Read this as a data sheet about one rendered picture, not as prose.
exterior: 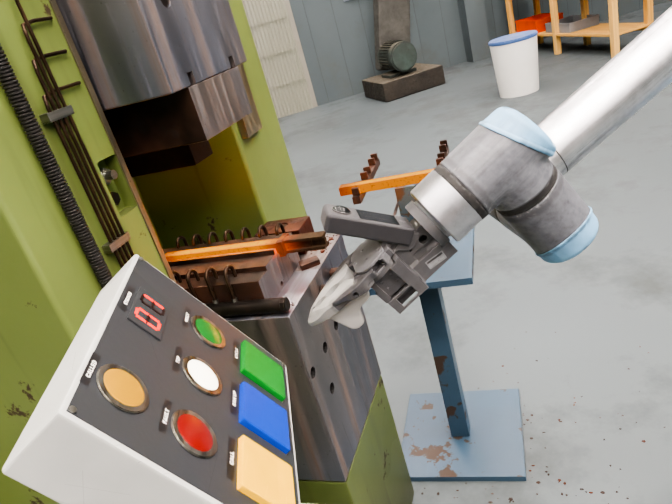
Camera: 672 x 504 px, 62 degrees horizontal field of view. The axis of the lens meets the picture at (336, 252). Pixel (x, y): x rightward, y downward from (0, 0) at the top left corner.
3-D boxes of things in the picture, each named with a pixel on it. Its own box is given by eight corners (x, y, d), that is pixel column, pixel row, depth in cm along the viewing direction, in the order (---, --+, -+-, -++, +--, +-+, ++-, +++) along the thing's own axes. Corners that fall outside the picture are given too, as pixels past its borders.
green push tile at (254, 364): (283, 367, 83) (244, 338, 80) (286, 398, 76) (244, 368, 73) (275, 375, 83) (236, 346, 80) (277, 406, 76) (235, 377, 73)
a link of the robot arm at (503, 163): (575, 161, 68) (528, 102, 64) (496, 233, 70) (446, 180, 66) (537, 144, 76) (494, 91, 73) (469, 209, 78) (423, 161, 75)
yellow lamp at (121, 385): (159, 389, 55) (141, 353, 54) (131, 423, 52) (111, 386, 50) (133, 389, 57) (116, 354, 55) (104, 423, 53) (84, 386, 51)
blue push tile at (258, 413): (287, 410, 74) (244, 379, 71) (291, 450, 67) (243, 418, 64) (278, 419, 74) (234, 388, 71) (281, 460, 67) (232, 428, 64)
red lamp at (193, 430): (225, 432, 59) (211, 400, 57) (204, 467, 55) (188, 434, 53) (200, 432, 60) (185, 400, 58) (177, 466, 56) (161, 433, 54)
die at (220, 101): (252, 112, 117) (238, 65, 113) (207, 140, 100) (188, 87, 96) (96, 146, 132) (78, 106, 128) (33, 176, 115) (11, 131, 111)
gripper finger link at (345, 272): (333, 342, 78) (381, 297, 76) (303, 318, 76) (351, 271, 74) (331, 331, 81) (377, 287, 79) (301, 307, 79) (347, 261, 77)
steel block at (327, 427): (381, 373, 159) (341, 231, 141) (346, 482, 127) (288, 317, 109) (213, 377, 179) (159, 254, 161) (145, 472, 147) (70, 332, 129)
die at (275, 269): (301, 261, 131) (290, 229, 127) (268, 309, 114) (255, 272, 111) (154, 277, 146) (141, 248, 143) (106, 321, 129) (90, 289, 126)
